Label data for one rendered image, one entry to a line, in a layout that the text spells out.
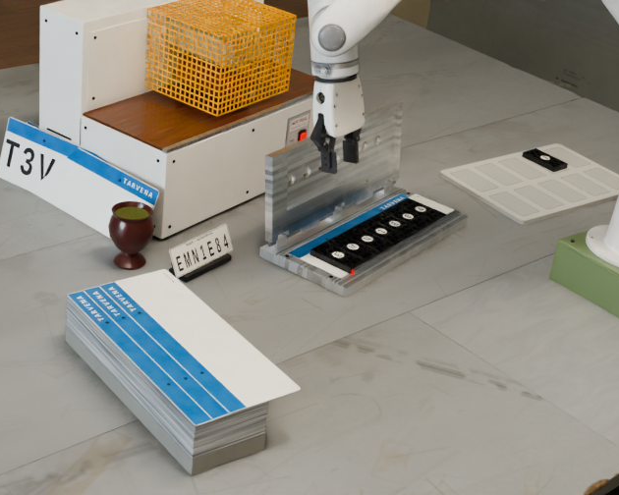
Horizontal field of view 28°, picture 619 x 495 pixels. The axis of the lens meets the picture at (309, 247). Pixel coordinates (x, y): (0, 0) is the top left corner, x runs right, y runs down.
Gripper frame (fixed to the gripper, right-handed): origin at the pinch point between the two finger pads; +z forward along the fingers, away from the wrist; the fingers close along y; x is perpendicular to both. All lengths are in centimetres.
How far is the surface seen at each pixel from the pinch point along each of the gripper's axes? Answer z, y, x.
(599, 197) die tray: 28, 74, -17
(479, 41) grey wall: 44, 272, 127
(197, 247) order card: 15.9, -16.4, 21.8
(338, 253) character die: 20.8, 3.9, 4.4
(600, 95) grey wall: 57, 260, 67
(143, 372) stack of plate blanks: 17, -58, -4
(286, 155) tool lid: 1.4, 0.5, 12.9
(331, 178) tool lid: 10.9, 16.7, 14.9
